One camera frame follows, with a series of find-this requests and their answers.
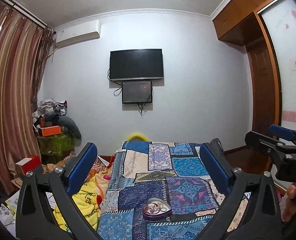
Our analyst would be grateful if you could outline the yellow fluffy cushion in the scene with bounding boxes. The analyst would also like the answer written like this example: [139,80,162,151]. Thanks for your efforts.
[125,132,149,141]

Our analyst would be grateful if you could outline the brown wooden door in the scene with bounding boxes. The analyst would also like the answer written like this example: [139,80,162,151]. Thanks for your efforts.
[246,12,282,137]

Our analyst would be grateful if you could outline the blue patchwork bedspread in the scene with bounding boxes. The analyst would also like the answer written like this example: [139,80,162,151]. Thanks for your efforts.
[96,140,251,240]

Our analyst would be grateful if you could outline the green covered stand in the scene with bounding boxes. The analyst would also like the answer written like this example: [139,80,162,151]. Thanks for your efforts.
[37,133,75,164]

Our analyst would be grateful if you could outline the striped red curtain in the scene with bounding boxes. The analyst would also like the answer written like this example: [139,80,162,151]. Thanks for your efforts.
[0,2,54,194]

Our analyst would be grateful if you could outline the small black wall monitor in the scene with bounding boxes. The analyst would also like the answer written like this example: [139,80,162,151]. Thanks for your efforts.
[122,81,152,104]

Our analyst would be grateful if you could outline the red box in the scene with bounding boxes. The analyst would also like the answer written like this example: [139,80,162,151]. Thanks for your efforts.
[15,155,43,176]

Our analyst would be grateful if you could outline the brown wooden wardrobe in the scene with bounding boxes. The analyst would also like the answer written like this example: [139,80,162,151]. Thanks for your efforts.
[211,0,288,47]

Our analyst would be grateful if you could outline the right hand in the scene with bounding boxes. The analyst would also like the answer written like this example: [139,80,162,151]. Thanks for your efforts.
[281,184,296,222]

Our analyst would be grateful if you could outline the black wall television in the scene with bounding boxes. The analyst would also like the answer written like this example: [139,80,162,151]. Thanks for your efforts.
[109,49,164,81]

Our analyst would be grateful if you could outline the dark grey pillow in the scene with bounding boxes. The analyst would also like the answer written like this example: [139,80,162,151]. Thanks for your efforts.
[210,138,224,154]

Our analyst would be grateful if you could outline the grey clothes pile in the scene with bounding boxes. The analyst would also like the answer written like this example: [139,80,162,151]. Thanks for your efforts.
[31,98,82,140]

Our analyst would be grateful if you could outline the yellow cartoon blanket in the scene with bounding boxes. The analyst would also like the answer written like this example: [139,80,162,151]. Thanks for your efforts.
[52,177,106,233]

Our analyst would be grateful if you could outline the white air conditioner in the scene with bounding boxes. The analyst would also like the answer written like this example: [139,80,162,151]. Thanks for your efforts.
[56,20,101,48]

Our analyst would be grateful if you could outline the purple heart-shaped jewelry box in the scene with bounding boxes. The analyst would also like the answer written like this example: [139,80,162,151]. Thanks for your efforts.
[141,198,172,222]

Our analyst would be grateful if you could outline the orange shoe box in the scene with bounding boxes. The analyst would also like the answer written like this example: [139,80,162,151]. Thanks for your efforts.
[37,125,62,137]

